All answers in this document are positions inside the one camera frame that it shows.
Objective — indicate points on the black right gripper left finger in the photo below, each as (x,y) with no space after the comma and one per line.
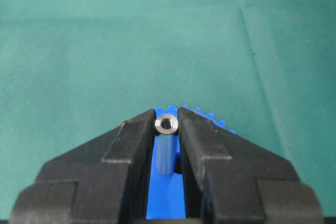
(104,180)

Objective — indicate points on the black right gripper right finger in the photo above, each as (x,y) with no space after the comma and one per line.
(228,179)

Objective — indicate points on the small silver metal shaft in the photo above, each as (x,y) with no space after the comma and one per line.
(166,126)

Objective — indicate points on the green cloth mat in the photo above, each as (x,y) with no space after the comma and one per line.
(74,69)

